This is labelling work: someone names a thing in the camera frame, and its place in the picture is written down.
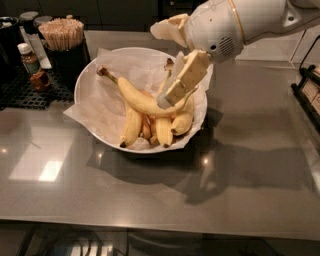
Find bundle of wooden stirrers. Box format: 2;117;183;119
38;18;84;51

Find small orange-brown banana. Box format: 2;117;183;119
140;115;151;140

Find black container at left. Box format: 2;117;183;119
0;16;23;66

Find dark jar with grey lid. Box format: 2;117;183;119
19;11;39;34

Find sauce bottle with white cap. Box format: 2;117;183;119
17;43;50;92

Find white bowl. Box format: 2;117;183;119
73;46;208;155

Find left yellow banana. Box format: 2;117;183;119
119;103;142;148

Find curved yellow banana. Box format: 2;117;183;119
96;65;196;117

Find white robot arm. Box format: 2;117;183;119
150;0;320;109

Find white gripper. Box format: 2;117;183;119
150;0;244;109

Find black rubber grid mat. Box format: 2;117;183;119
0;66;74;110

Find middle yellow banana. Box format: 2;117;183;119
155;117;173;148

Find clear acrylic panel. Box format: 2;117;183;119
235;26;320;69

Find white flat packet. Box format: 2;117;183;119
20;26;52;70

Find white paper liner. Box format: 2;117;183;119
64;47;213;154

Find black stirrer holder cup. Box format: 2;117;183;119
45;39;91;92

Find right yellow banana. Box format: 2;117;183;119
165;96;194;136

